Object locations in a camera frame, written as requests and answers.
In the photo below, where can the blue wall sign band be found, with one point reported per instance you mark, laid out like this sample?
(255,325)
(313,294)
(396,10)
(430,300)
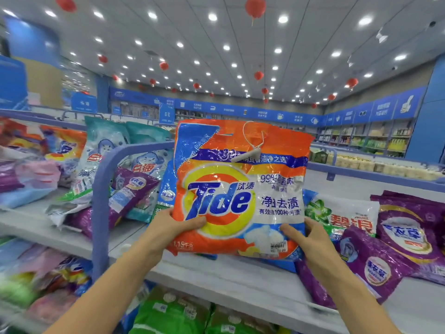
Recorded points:
(243,111)

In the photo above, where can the far wall racks with goods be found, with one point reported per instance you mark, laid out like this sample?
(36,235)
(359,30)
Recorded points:
(368,135)

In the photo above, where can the plain blue detergent bag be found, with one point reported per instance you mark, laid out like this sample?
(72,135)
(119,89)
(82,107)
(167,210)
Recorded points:
(132,309)

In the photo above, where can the purple detergent bag white label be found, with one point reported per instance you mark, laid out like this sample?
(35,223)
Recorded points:
(115,201)
(375,267)

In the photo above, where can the teal Baimao bag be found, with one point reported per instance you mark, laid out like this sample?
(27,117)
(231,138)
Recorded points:
(149,167)

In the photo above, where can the person's right forearm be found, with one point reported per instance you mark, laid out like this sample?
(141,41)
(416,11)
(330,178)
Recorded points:
(358,309)

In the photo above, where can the large orange detergent bag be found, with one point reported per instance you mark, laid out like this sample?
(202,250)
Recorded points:
(236,205)
(21,139)

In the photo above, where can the blue aisle sign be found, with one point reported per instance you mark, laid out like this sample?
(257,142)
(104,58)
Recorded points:
(83,102)

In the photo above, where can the beige pillar blue top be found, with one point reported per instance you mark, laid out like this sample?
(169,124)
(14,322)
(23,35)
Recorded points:
(42,80)

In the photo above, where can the small orange Tide bag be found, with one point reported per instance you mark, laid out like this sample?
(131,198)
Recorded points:
(62,149)

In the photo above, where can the hanging red lanterns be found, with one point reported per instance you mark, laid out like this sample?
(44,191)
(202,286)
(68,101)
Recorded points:
(255,6)

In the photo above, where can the row of pale bottles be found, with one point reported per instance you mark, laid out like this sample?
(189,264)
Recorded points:
(389,167)

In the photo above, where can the person's right hand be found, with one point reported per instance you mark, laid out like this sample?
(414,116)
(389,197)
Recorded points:
(320,261)

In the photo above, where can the person's left hand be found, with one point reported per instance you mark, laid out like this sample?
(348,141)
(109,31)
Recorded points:
(167,236)

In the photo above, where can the ceiling spotlights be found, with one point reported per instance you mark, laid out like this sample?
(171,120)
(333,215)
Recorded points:
(283,18)

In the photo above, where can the clear green-print detergent bag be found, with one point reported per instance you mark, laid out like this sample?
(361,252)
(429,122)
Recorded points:
(62,213)

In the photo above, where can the grey shelf with blue frame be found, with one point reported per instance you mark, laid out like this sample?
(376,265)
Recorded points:
(236,281)

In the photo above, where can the stack of green bags below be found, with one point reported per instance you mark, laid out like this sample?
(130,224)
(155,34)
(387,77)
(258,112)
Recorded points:
(174,313)

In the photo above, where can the purple detergent bag gold oval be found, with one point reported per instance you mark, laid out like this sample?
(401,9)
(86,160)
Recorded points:
(417,233)

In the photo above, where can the person's left forearm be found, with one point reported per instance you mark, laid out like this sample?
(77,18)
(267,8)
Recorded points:
(104,299)

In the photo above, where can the small blue hanging sign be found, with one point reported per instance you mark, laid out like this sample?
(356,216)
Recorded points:
(167,112)

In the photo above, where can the white green detergent bag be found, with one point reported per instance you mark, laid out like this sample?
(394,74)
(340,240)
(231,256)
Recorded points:
(347,212)

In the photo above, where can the pink purple detergent bag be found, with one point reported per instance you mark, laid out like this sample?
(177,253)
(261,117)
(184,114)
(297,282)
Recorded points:
(28,181)

